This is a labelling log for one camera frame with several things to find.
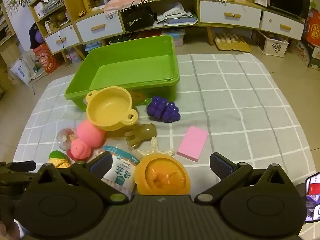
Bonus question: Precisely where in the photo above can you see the grey checked blanket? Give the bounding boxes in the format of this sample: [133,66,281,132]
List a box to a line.
[12,54,317,197]

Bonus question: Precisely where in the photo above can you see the clear plastic storage box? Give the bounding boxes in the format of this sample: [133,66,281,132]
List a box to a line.
[161,29,186,47]

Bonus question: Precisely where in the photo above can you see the pink rectangular block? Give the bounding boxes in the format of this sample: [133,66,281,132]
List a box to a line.
[177,126,209,162]

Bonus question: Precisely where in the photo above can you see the olive toy hand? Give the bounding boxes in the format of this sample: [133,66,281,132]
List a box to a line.
[124,123,157,148]

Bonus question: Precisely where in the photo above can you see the black microwave oven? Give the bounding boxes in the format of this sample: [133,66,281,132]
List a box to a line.
[267,0,310,20]

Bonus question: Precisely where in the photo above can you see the stack of folded cloths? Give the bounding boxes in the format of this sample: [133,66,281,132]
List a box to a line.
[154,2,198,27]

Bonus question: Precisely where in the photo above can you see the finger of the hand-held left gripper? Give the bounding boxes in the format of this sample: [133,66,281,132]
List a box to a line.
[0,160,37,180]

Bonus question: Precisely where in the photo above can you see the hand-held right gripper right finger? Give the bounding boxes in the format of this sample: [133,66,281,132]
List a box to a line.
[194,152,284,204]

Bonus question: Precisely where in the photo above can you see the white plastic bag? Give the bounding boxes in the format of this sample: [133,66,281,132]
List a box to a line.
[10,55,38,85]

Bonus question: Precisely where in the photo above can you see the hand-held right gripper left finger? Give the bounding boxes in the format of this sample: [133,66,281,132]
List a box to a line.
[37,152,129,204]

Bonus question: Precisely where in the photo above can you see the brown toy flower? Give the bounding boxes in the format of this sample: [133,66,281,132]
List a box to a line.
[131,92,152,106]

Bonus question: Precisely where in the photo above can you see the clear cotton swab jar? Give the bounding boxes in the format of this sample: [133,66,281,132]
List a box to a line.
[101,140,143,200]

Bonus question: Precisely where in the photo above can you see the purple toy grapes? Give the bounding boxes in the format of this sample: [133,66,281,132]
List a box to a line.
[146,96,181,123]

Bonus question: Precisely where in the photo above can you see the red printed box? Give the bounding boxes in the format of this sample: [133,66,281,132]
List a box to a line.
[301,17,320,48]

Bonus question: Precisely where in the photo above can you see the yellow green toy corn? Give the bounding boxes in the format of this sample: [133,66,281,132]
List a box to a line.
[49,151,72,169]

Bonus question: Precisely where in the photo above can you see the yellow toy pot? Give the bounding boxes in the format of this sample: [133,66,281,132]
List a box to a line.
[85,86,139,132]

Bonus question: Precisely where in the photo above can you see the white printed sack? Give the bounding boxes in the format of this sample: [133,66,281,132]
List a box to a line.
[290,39,313,67]

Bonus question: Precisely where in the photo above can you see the beige starfish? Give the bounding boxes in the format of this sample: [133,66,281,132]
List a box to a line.
[136,137,175,158]

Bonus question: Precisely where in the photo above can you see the dark purple garment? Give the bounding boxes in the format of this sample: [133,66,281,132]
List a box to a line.
[29,22,47,49]

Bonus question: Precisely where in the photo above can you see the yellow egg tray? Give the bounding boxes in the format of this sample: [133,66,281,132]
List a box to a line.
[214,33,251,53]

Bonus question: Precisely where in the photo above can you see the pink toy ball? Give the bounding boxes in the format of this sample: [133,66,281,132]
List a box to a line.
[76,119,105,148]

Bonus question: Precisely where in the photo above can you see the green plastic bin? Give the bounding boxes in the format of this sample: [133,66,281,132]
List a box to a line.
[64,35,180,112]

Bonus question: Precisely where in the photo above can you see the pink swirl toy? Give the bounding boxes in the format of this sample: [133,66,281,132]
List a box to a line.
[70,139,92,162]

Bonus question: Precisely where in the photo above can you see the white drawer wooden handle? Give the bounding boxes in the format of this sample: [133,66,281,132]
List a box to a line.
[260,10,305,40]
[199,0,262,29]
[75,14,125,43]
[44,26,81,53]

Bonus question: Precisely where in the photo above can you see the clear capsule ball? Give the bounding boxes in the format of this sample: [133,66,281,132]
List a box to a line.
[57,128,78,152]

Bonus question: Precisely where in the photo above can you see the black bag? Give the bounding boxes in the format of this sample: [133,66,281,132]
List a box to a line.
[122,6,157,32]

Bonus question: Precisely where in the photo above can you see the white plastic crate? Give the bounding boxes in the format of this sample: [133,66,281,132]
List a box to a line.
[257,31,290,57]

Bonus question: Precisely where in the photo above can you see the wooden shelf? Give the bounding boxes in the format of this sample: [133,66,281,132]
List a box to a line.
[0,4,18,47]

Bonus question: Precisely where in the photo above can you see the orange toy bowl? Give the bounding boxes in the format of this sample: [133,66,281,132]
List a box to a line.
[134,154,191,196]

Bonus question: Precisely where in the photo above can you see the orange printed bag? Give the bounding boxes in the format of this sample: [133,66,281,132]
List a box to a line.
[34,44,60,74]

